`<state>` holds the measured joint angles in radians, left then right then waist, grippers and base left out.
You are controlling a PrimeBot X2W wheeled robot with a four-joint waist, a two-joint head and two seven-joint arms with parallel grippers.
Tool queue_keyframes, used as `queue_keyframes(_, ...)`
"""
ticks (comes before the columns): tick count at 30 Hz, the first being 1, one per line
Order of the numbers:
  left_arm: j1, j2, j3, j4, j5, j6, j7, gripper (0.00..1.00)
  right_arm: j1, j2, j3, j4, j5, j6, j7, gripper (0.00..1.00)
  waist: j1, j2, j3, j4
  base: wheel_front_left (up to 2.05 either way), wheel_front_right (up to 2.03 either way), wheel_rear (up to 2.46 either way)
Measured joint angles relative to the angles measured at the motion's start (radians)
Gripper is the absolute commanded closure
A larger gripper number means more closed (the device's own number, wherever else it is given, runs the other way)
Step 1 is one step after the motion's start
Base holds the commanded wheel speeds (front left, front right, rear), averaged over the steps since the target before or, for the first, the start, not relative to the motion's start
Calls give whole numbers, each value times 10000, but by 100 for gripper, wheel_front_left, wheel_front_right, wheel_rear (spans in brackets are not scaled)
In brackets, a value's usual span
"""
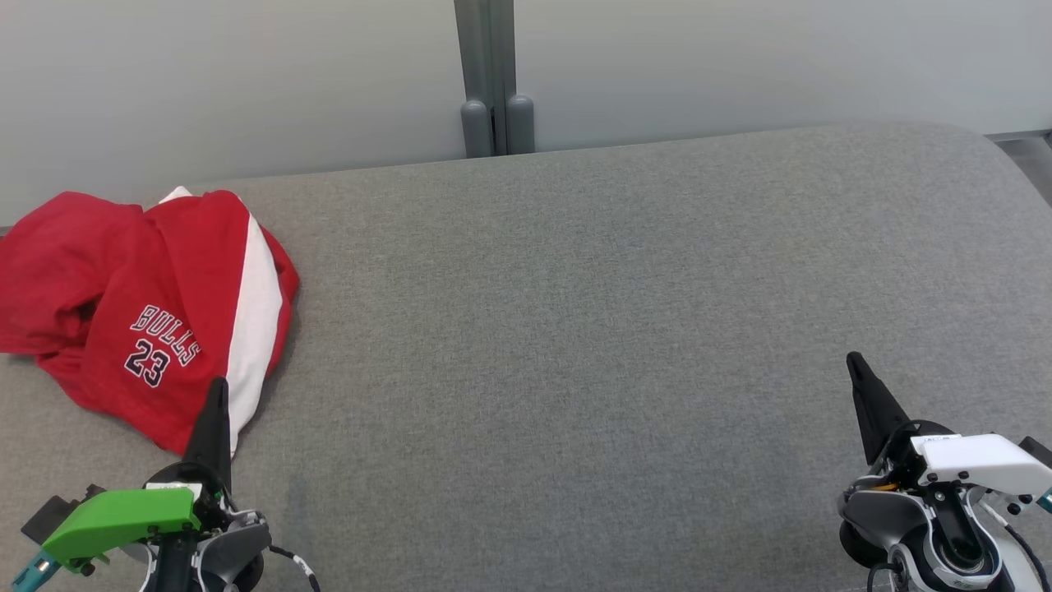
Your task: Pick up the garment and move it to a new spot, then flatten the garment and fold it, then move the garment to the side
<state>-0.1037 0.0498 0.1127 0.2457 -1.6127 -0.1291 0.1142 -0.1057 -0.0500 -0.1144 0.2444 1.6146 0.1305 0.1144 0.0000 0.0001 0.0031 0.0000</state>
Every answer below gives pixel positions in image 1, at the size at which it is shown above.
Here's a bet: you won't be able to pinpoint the black white left arm cable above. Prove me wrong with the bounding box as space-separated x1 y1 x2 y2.
267 543 321 592

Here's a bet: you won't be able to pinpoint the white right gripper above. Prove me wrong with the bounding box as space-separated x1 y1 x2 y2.
847 351 1052 496

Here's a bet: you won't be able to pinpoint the teal left camera plug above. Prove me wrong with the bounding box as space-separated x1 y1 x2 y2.
12 551 60 591

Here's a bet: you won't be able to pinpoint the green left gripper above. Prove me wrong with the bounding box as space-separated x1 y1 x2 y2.
41 377 234 570

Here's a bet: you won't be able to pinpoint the grey fabric sofa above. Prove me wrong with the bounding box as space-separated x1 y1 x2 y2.
0 122 1052 592

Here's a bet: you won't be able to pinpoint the red white-sleeved Bulls jersey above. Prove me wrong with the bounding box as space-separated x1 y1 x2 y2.
0 191 165 358

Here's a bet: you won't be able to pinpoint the grey partition post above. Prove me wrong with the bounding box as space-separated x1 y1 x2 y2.
454 0 536 159

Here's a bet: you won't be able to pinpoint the red Bulls 23 shorts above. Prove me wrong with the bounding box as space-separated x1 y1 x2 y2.
37 187 301 458

